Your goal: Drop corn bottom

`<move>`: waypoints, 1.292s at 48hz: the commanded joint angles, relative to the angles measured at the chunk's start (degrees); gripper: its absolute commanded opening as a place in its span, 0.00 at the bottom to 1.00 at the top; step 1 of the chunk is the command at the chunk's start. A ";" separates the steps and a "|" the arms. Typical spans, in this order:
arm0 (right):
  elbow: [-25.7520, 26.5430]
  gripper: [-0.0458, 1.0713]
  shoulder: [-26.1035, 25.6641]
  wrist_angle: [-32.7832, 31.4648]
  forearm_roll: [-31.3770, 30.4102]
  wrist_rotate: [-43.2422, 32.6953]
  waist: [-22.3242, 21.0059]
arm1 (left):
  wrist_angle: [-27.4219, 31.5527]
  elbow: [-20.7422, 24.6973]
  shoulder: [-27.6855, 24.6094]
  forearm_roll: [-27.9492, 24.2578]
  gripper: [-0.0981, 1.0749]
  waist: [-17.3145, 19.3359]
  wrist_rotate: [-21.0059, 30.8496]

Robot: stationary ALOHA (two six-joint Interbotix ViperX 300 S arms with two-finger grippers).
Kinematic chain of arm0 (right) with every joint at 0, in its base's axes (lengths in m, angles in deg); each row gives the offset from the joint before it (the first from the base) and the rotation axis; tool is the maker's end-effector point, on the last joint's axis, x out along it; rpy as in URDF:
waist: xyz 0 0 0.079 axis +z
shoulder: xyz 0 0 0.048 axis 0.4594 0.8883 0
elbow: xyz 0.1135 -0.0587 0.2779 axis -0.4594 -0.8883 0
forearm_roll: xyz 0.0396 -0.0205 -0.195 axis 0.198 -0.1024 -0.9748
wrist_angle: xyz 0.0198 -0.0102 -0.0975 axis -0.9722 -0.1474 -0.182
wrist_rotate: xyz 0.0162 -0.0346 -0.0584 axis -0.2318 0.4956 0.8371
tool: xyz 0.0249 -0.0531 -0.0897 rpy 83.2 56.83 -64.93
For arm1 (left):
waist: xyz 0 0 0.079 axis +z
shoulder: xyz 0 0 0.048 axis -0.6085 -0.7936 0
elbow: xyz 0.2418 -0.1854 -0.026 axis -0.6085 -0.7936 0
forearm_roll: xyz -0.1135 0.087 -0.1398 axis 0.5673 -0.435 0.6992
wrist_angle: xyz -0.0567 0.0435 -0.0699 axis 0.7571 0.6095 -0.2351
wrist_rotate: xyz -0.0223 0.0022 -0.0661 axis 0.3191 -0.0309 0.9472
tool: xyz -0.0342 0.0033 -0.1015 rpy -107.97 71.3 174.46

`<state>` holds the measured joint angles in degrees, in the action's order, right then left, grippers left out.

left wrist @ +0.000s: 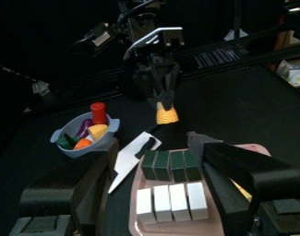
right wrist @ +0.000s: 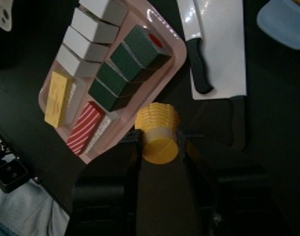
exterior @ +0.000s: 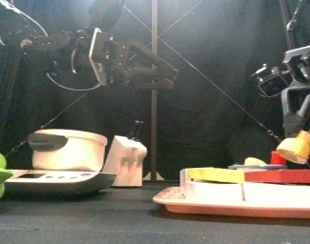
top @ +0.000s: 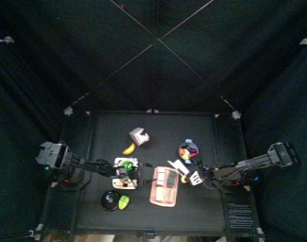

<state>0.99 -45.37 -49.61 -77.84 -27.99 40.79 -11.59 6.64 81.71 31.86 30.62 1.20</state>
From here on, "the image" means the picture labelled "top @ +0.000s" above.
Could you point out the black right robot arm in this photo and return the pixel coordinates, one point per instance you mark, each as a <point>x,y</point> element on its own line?
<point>256,162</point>

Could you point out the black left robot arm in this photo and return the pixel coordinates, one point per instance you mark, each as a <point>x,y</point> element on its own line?
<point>86,164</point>

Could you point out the green toy vegetable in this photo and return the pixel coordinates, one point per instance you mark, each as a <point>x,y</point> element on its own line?
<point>127,164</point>

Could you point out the white toy appliance with buttons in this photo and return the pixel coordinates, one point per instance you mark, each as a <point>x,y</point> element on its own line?
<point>123,184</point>

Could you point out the pink toy tray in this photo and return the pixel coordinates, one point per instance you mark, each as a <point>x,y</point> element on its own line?
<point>163,191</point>

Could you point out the yellow toy banana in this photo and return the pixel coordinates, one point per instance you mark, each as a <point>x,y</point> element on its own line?
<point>128,149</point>

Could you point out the lime green toy piece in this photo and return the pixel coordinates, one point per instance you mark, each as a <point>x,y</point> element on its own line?
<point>123,202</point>

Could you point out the grey white toy box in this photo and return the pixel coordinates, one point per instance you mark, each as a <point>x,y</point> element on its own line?
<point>138,136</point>

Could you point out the black round bowl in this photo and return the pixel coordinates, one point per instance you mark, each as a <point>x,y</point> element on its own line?
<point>110,200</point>

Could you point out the white text label sticker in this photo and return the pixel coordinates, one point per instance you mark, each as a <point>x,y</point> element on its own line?
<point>239,216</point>

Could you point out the black table edge clamp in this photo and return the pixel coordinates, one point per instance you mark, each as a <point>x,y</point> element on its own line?
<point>147,233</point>

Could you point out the silver frame corner bracket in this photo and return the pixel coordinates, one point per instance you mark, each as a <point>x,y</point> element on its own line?
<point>7,40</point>
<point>236,114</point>
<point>67,111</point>
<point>306,42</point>

